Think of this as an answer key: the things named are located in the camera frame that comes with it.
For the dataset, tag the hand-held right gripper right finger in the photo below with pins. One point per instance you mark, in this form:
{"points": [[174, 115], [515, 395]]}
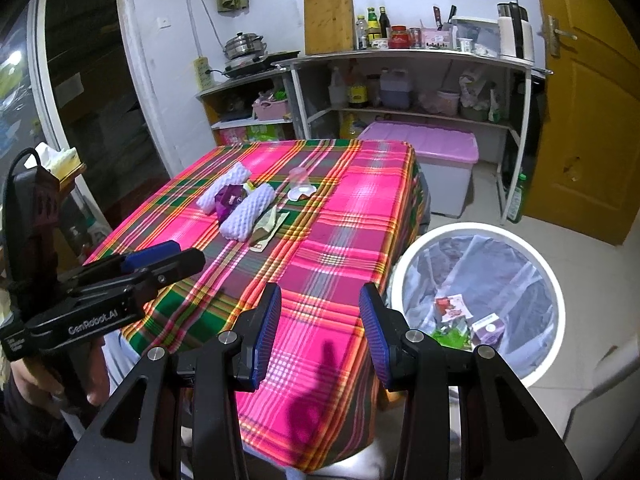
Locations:
{"points": [[375, 340]]}

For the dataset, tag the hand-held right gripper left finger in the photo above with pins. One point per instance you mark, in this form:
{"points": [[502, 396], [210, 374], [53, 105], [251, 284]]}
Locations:
{"points": [[262, 340]]}

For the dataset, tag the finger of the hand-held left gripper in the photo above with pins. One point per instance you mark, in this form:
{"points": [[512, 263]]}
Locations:
{"points": [[182, 262], [150, 256]]}

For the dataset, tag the purple snack packet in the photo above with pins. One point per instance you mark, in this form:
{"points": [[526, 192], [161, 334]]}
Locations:
{"points": [[227, 202]]}

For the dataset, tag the green wrapper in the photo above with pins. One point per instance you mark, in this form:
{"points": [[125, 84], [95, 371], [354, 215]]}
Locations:
{"points": [[450, 336]]}

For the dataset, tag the white foam net sleeve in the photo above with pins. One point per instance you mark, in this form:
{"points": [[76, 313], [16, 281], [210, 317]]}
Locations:
{"points": [[247, 212], [220, 190]]}

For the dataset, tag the red white packet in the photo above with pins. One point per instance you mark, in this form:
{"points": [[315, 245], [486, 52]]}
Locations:
{"points": [[452, 307]]}

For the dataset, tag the beige paper wrapper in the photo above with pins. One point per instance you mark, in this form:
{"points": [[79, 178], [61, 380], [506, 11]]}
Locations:
{"points": [[265, 232]]}

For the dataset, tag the white cup lid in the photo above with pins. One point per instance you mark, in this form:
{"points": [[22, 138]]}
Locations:
{"points": [[302, 193]]}

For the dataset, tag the clear plastic cup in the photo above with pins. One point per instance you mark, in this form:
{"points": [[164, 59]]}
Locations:
{"points": [[299, 177]]}

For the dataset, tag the white lined waste bin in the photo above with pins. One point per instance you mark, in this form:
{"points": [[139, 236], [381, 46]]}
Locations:
{"points": [[530, 280]]}

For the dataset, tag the person's left hand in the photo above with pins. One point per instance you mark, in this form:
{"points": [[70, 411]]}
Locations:
{"points": [[35, 375]]}

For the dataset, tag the pink plaid tablecloth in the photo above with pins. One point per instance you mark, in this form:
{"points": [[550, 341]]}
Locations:
{"points": [[320, 310]]}

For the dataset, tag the tissue box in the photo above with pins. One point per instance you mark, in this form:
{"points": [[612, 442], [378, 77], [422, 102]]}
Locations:
{"points": [[65, 165]]}

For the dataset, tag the pink basket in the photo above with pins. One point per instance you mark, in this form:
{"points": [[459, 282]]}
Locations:
{"points": [[272, 109]]}

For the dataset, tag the small wooden shelf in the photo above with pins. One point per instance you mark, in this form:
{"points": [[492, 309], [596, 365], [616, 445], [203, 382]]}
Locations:
{"points": [[240, 82]]}

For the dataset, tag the beige power strip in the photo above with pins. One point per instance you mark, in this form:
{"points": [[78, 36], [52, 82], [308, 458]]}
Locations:
{"points": [[202, 74]]}

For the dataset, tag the glass door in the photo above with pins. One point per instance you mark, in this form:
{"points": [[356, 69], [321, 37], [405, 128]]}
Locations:
{"points": [[20, 110]]}

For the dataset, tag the green bottle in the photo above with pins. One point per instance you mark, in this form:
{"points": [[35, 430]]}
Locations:
{"points": [[517, 202]]}

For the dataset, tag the pink lidded storage bin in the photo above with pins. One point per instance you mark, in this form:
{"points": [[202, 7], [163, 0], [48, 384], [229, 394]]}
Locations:
{"points": [[425, 142]]}

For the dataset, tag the yellow oil bottle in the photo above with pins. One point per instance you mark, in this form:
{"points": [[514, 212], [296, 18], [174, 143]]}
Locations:
{"points": [[352, 127]]}

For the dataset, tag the black cooktop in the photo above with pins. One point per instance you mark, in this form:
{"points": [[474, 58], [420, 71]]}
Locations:
{"points": [[260, 62]]}

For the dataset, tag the steel pot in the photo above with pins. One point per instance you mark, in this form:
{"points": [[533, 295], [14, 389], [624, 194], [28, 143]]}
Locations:
{"points": [[243, 46]]}

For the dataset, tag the clear plastic bottle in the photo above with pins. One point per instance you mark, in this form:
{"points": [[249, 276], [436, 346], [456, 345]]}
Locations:
{"points": [[337, 90]]}

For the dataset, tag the yellow label bottle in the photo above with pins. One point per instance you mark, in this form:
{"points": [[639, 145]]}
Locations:
{"points": [[357, 92]]}

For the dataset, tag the pink bucket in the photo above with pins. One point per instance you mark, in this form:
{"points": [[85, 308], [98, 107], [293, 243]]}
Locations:
{"points": [[448, 104]]}

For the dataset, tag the purple plastic jug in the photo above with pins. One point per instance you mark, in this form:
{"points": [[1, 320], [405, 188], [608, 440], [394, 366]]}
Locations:
{"points": [[396, 90]]}

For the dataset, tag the crumpled plastic bag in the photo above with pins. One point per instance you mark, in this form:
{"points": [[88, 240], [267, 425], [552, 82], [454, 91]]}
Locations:
{"points": [[475, 92]]}

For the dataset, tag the wooden cutting board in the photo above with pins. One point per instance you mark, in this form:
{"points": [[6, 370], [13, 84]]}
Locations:
{"points": [[329, 22]]}

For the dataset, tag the white kitchen shelf unit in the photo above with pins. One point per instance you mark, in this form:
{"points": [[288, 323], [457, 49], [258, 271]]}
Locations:
{"points": [[400, 55]]}

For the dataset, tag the small clear seasoning bottle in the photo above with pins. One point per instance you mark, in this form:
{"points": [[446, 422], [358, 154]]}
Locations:
{"points": [[362, 35]]}

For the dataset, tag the yellow wooden door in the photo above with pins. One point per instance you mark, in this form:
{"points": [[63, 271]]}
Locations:
{"points": [[590, 135]]}

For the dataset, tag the yellow cap sauce bottle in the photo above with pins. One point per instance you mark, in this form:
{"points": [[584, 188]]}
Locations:
{"points": [[373, 27]]}

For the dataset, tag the red jar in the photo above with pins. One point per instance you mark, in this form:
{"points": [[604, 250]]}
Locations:
{"points": [[399, 37]]}

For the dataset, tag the pink knife holder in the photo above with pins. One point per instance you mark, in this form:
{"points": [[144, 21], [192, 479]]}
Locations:
{"points": [[435, 39]]}

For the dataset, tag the dark sauce bottle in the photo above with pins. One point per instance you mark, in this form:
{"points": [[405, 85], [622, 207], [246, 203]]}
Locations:
{"points": [[384, 24]]}

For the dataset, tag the white box appliance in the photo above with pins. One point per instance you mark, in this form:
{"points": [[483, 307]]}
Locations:
{"points": [[480, 30]]}

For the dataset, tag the kitchen knife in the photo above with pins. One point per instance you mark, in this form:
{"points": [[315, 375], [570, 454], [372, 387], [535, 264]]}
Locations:
{"points": [[436, 17], [451, 14]]}

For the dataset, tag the white electric kettle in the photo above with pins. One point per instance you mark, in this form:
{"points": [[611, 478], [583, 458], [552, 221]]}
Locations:
{"points": [[512, 35]]}

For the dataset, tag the white wall switch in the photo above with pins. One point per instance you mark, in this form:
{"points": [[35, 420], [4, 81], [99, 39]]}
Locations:
{"points": [[165, 21]]}

